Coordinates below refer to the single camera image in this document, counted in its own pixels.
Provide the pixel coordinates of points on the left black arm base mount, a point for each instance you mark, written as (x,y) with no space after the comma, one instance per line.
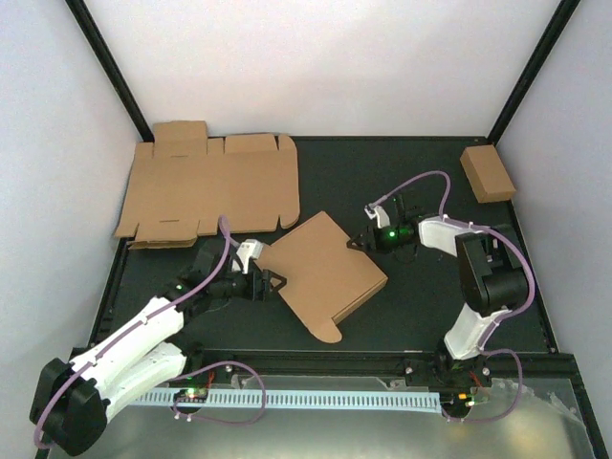
(200,365)

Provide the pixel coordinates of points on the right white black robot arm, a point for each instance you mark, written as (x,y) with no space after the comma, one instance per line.
(494,275)

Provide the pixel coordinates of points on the black frame post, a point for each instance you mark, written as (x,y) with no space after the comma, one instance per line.
(546,43)
(90,30)

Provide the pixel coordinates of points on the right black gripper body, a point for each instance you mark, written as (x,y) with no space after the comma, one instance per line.
(388,243)

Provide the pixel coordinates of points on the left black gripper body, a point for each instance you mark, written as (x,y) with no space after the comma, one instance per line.
(254,293)

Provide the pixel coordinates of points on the white slotted cable duct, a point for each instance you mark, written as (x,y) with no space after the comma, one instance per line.
(426,402)

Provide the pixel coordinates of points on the metal front plate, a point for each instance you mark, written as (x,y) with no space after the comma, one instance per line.
(545,424)

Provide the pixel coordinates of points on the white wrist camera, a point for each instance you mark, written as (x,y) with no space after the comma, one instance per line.
(377,215)
(245,253)

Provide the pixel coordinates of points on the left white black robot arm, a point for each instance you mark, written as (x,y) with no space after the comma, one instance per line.
(74,401)

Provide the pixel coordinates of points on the right black frame post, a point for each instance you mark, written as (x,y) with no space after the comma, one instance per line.
(546,43)

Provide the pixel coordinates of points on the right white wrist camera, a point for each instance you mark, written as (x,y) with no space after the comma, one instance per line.
(377,215)

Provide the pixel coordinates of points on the stack of flat cardboard blanks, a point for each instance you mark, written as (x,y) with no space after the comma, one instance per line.
(185,180)

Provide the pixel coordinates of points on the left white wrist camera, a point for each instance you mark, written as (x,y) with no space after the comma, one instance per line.
(245,253)

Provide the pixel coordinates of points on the black aluminium rail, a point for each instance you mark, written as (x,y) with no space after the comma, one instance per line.
(347,363)

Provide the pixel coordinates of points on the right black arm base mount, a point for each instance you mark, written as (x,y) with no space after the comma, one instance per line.
(438,369)

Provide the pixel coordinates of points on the folded small cardboard box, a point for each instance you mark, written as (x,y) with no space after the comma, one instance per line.
(488,177)

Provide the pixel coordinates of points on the left black frame post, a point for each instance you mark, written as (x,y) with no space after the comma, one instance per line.
(90,30)

